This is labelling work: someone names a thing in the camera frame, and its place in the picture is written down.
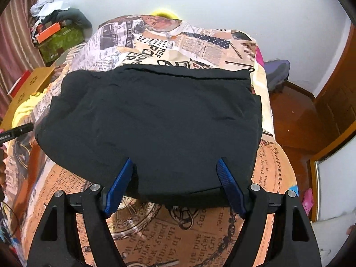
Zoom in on pink slippers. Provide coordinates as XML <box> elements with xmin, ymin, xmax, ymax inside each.
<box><xmin>302</xmin><ymin>188</ymin><xmax>315</xmax><ymax>215</ymax></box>

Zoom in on black hooded zip jacket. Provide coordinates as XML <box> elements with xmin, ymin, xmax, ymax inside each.
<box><xmin>36</xmin><ymin>65</ymin><xmax>263</xmax><ymax>209</ymax></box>

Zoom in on red book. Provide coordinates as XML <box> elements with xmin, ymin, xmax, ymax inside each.
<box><xmin>8</xmin><ymin>70</ymin><xmax>32</xmax><ymax>95</ymax></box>

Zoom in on wooden lap table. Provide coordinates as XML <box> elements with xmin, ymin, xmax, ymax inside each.
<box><xmin>0</xmin><ymin>67</ymin><xmax>56</xmax><ymax>130</ymax></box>

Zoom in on purple grey cloth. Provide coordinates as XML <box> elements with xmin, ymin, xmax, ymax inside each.
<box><xmin>263</xmin><ymin>60</ymin><xmax>291</xmax><ymax>92</ymax></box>

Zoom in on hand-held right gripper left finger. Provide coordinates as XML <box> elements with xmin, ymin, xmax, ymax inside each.
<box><xmin>26</xmin><ymin>158</ymin><xmax>134</xmax><ymax>267</ymax></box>

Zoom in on brown wooden door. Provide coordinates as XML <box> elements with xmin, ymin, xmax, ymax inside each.
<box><xmin>314</xmin><ymin>22</ymin><xmax>356</xmax><ymax>145</ymax></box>

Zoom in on orange box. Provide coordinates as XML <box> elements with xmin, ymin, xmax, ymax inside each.
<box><xmin>36</xmin><ymin>22</ymin><xmax>62</xmax><ymax>44</ymax></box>

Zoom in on yellow cloth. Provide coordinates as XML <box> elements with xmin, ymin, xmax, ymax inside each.
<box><xmin>12</xmin><ymin>92</ymin><xmax>43</xmax><ymax>126</ymax></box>

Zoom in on striped brown curtain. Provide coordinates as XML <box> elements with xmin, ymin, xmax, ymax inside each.
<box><xmin>0</xmin><ymin>0</ymin><xmax>45</xmax><ymax>95</ymax></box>

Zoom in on newspaper print blanket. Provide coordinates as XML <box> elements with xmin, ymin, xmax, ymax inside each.
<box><xmin>6</xmin><ymin>14</ymin><xmax>299</xmax><ymax>267</ymax></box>

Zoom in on person's left hand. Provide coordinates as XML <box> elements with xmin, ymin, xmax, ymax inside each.
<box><xmin>0</xmin><ymin>146</ymin><xmax>8</xmax><ymax>198</ymax></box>

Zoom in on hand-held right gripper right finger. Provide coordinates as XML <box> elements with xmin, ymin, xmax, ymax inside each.
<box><xmin>216</xmin><ymin>158</ymin><xmax>322</xmax><ymax>267</ymax></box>

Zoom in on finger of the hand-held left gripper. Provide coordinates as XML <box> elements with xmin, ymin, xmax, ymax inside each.
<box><xmin>12</xmin><ymin>125</ymin><xmax>34</xmax><ymax>136</ymax></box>

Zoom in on pile of clothes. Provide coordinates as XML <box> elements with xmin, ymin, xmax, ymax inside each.
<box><xmin>30</xmin><ymin>0</ymin><xmax>73</xmax><ymax>32</ymax></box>

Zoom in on pink cloth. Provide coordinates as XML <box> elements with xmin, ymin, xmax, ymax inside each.
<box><xmin>255</xmin><ymin>46</ymin><xmax>265</xmax><ymax>68</ymax></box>

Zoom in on green patterned box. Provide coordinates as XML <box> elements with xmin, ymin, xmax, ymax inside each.
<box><xmin>39</xmin><ymin>26</ymin><xmax>85</xmax><ymax>63</ymax></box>

